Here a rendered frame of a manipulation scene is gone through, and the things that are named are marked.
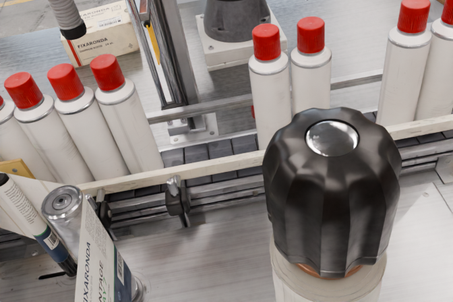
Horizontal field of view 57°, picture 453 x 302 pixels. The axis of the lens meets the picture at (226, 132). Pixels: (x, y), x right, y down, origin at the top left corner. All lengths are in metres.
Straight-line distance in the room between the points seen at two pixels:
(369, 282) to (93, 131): 0.39
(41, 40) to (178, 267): 0.84
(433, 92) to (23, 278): 0.60
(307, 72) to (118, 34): 0.58
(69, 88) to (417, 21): 0.42
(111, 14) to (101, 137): 0.53
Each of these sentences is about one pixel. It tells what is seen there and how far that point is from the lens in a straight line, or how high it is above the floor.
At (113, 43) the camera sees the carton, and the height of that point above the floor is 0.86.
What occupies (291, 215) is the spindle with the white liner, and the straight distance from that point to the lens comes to 0.24.
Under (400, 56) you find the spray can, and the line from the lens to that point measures 0.58.
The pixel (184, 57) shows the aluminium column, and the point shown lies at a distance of 0.67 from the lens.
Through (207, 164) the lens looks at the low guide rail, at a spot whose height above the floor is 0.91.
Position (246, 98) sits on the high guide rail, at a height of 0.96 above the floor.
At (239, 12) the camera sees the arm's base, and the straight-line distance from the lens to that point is 0.89.
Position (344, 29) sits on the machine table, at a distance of 1.00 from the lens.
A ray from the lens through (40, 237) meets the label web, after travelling 0.52.
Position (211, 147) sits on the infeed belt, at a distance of 0.66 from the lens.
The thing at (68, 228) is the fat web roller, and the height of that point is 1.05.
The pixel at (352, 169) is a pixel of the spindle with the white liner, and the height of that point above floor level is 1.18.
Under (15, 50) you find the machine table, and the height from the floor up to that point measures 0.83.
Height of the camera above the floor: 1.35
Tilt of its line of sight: 43 degrees down
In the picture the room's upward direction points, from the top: 11 degrees counter-clockwise
